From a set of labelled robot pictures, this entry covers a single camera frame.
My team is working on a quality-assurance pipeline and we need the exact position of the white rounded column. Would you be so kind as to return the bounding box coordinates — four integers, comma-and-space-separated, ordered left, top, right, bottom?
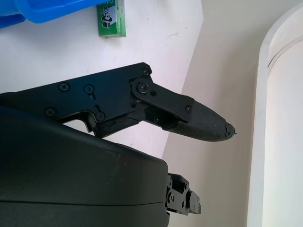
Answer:
248, 2, 303, 227

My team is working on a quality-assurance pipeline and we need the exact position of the blue plastic tray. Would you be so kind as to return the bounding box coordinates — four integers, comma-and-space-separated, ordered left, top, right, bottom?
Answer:
0, 0, 99, 30

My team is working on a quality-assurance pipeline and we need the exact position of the green carton box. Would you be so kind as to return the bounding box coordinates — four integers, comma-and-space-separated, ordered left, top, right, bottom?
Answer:
96, 0, 127, 38

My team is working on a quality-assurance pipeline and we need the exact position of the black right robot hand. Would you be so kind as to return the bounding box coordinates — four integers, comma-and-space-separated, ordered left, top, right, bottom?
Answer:
0, 62, 238, 227

